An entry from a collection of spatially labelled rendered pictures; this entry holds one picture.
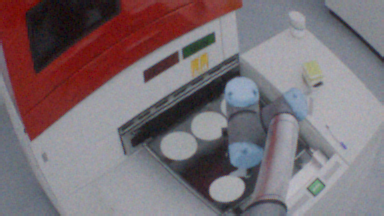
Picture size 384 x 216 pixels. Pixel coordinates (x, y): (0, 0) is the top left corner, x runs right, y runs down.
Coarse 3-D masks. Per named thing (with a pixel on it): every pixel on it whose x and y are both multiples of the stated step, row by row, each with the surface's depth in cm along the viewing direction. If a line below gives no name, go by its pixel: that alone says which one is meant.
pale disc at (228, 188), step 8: (216, 184) 171; (224, 184) 170; (232, 184) 170; (240, 184) 170; (216, 192) 168; (224, 192) 168; (232, 192) 168; (240, 192) 168; (216, 200) 166; (224, 200) 166; (232, 200) 166
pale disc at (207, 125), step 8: (208, 112) 188; (200, 120) 186; (208, 120) 186; (216, 120) 186; (224, 120) 186; (192, 128) 184; (200, 128) 184; (208, 128) 184; (216, 128) 184; (200, 136) 182; (208, 136) 182; (216, 136) 182
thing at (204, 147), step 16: (176, 128) 185; (160, 144) 181; (208, 144) 180; (176, 160) 177; (192, 160) 177; (208, 160) 177; (192, 176) 173; (208, 176) 173; (224, 176) 172; (256, 176) 171; (208, 192) 169; (224, 208) 164
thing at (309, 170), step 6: (312, 162) 173; (306, 168) 172; (312, 168) 172; (318, 168) 171; (300, 174) 171; (306, 174) 171; (312, 174) 170; (294, 180) 170; (300, 180) 169; (306, 180) 169; (294, 186) 168; (300, 186) 168; (288, 192) 167; (294, 192) 166; (288, 198) 165
